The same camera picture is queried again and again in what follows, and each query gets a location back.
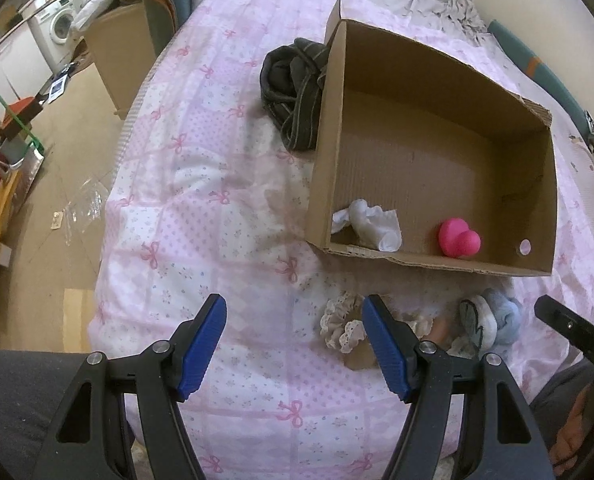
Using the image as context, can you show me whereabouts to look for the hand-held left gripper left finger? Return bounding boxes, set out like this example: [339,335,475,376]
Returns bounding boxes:
[32,294,228,480]

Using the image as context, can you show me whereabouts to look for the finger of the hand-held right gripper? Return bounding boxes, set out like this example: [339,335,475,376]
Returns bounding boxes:
[534,295,594,362]

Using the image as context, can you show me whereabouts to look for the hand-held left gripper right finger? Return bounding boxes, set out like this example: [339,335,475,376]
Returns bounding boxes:
[362,294,560,480]

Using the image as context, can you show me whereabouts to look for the cream lace scrunchie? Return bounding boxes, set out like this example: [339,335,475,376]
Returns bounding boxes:
[397,312,435,337]
[319,292,372,352]

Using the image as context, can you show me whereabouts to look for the light blue fluffy cloth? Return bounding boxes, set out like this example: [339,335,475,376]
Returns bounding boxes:
[482,287,522,346]

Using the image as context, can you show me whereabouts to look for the cream soft cloth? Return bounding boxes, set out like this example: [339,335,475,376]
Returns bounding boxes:
[449,335,480,358]

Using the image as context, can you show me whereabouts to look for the grey white sock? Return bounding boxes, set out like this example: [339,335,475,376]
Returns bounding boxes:
[458,296,498,348]

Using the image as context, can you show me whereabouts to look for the pink heart-shaped toy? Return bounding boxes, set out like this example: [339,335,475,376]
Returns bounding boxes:
[438,217,482,260]

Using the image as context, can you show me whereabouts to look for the brown cardboard box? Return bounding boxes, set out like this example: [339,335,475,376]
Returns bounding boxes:
[304,0,560,277]

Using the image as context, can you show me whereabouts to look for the person's right hand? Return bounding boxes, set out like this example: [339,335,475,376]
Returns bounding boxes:
[547,392,594,478]

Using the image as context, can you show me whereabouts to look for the white printed bed sheet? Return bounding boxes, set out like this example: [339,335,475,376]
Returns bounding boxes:
[547,110,594,241]

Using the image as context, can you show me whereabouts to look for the pink bow-print quilt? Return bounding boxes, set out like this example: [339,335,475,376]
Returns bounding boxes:
[94,0,594,466]

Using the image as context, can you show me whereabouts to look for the clear plastic wrap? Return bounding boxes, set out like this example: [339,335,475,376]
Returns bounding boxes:
[64,180,110,247]

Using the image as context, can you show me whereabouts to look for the grey trousers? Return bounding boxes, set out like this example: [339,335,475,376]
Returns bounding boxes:
[0,344,95,480]

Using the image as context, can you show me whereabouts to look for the teal padded headboard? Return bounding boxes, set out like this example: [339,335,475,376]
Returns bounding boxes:
[487,20,592,131]

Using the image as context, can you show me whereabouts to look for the dark grey striped garment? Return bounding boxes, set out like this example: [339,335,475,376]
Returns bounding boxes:
[259,37,330,152]

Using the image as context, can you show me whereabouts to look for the green mop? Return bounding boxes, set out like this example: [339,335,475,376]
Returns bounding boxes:
[0,67,48,153]

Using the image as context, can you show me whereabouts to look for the red stool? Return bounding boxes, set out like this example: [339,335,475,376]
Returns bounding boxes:
[0,97,44,142]

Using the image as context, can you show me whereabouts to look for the papers on floor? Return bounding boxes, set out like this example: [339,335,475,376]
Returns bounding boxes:
[47,75,71,104]

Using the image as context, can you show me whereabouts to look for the large cardboard box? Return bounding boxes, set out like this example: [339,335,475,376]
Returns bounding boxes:
[84,2,158,121]

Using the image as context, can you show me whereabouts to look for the white floor cabinets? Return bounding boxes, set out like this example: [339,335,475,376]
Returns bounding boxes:
[0,22,52,106]

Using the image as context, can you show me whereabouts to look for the grey printed blanket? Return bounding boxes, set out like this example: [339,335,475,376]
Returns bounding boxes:
[262,0,490,46]

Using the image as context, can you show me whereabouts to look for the teal orange folded blanket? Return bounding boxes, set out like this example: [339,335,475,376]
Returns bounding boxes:
[139,0,198,56]

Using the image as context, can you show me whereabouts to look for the white washing machine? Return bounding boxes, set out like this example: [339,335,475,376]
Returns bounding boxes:
[29,0,78,61]

